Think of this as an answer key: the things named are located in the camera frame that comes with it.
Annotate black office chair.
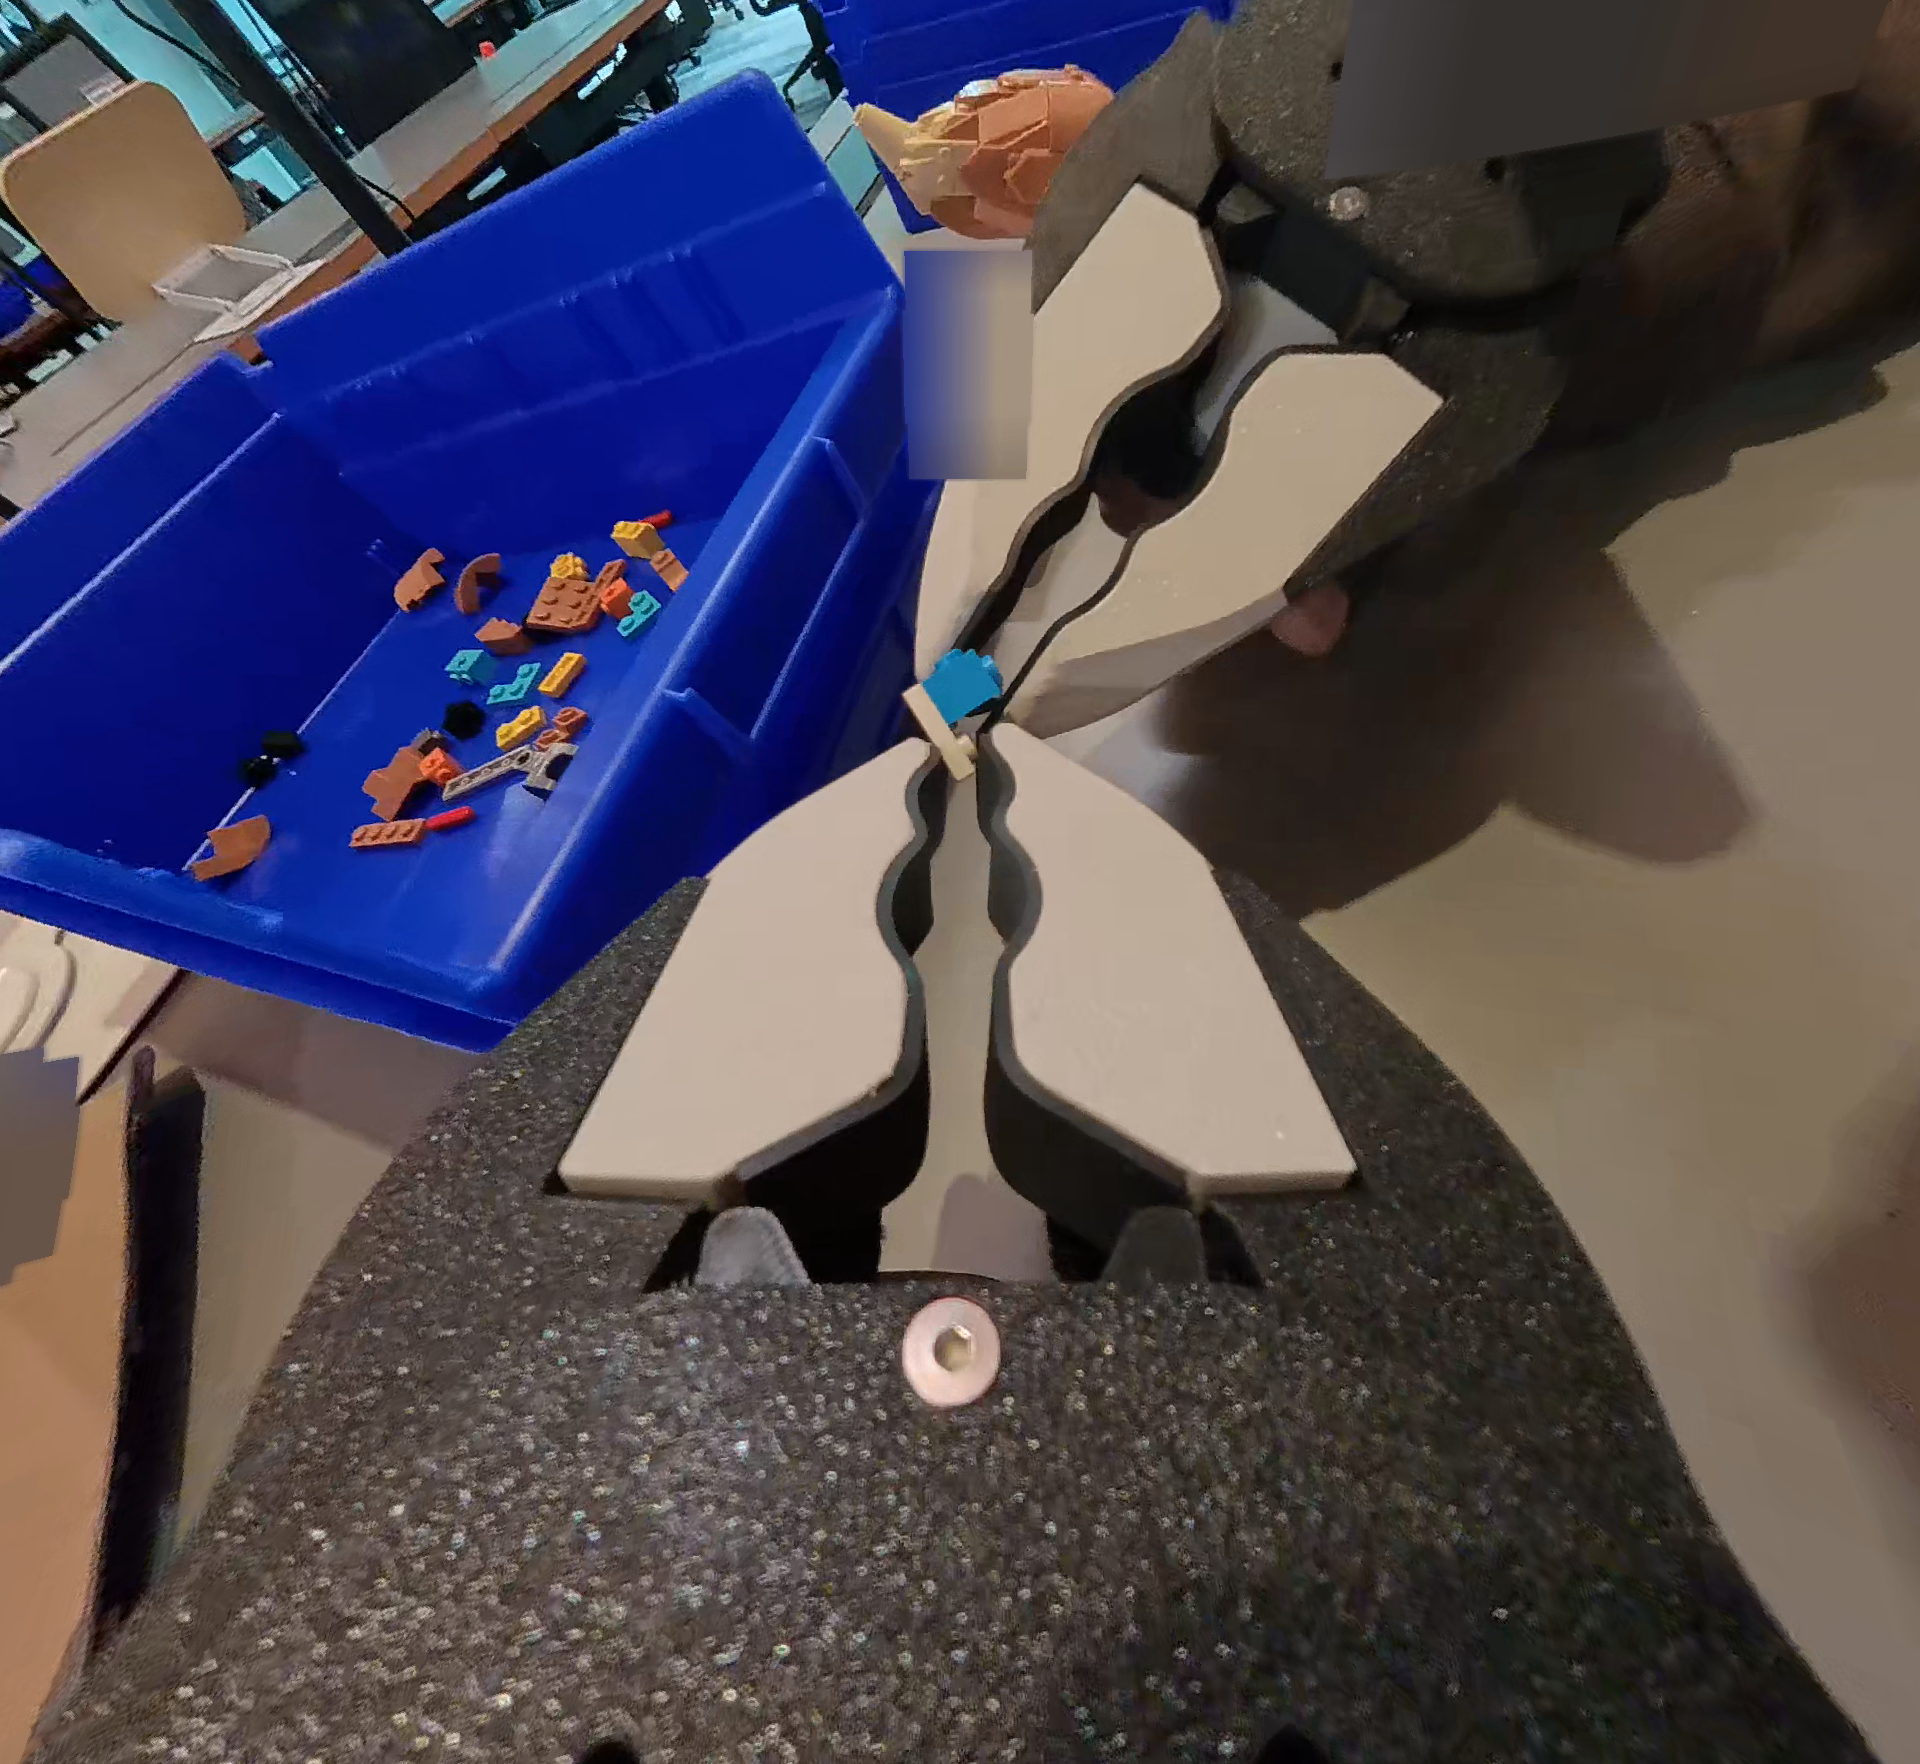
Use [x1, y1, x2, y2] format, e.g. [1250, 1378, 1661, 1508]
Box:
[240, 0, 496, 151]

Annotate person's right forearm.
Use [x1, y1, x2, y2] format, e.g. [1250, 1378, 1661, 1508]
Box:
[1562, 86, 1920, 446]

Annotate toy bricks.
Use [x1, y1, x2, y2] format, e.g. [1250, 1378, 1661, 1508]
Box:
[182, 511, 698, 888]

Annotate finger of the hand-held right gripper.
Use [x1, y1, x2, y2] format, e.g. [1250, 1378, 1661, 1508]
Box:
[914, 183, 1232, 747]
[1000, 350, 1450, 740]

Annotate blue studded toy brick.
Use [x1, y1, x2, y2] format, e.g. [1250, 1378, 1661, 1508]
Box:
[897, 640, 1013, 779]

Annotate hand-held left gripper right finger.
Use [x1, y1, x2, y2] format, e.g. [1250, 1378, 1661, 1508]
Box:
[983, 730, 1358, 1226]

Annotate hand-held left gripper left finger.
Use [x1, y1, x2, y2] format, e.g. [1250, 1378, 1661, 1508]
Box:
[564, 740, 943, 1262]

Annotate black light stand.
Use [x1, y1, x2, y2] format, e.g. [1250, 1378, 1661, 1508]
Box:
[25, 0, 416, 256]

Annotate long wooden office table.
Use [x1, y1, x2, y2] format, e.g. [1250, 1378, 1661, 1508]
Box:
[0, 0, 729, 513]

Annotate brown toy brick model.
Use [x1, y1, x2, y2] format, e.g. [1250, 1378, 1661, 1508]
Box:
[853, 64, 1118, 242]

